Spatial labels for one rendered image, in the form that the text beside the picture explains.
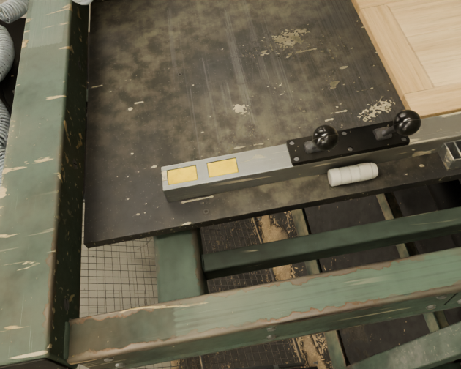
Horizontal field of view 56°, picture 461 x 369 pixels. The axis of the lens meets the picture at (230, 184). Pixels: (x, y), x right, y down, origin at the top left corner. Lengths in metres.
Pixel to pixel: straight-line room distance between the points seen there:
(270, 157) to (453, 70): 0.41
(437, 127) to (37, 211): 0.66
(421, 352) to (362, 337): 1.36
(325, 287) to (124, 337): 0.29
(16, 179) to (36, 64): 0.26
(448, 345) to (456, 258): 0.78
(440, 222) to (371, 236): 0.12
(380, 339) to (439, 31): 2.02
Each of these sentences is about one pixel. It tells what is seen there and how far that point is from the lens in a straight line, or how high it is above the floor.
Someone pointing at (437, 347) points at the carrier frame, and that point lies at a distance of 1.48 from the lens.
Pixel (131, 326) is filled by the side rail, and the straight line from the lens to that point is 0.65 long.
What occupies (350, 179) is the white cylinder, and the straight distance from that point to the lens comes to 0.75.
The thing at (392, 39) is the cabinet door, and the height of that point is 1.28.
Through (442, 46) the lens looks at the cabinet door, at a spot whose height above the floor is 1.20.
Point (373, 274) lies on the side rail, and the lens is 0.65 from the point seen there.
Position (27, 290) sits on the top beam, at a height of 1.91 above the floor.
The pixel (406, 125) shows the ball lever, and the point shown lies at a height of 1.45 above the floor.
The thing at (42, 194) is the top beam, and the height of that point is 1.90.
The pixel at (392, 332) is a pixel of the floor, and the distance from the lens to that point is 2.69.
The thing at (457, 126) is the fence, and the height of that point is 1.28.
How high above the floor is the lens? 1.93
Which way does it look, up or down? 26 degrees down
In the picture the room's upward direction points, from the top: 83 degrees counter-clockwise
